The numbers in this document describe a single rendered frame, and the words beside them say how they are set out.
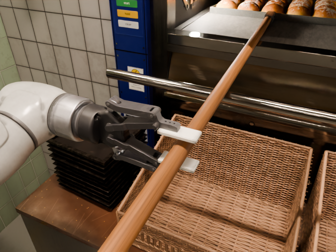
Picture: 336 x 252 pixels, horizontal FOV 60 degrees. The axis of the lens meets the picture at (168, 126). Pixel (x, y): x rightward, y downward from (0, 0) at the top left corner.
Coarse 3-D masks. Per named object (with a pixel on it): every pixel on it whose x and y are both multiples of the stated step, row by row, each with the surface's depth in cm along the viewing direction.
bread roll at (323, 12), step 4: (320, 8) 120; (324, 8) 119; (328, 8) 118; (316, 12) 120; (320, 12) 119; (324, 12) 118; (328, 12) 118; (332, 12) 118; (316, 16) 120; (320, 16) 119; (324, 16) 118; (328, 16) 118; (332, 16) 118
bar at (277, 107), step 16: (128, 80) 81; (144, 80) 79; (160, 80) 77; (224, 96) 71; (240, 96) 70; (256, 96) 69; (272, 112) 68; (288, 112) 66; (304, 112) 65; (320, 112) 64
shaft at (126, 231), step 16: (256, 32) 100; (240, 64) 78; (224, 80) 69; (208, 96) 63; (208, 112) 58; (192, 128) 53; (176, 144) 49; (192, 144) 51; (176, 160) 46; (160, 176) 43; (144, 192) 40; (160, 192) 41; (128, 208) 38; (144, 208) 38; (128, 224) 36; (112, 240) 34; (128, 240) 35
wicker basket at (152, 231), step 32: (224, 128) 116; (224, 160) 120; (288, 160) 109; (128, 192) 100; (192, 192) 122; (224, 192) 122; (256, 192) 118; (288, 192) 113; (160, 224) 109; (224, 224) 109; (256, 224) 109; (288, 224) 107
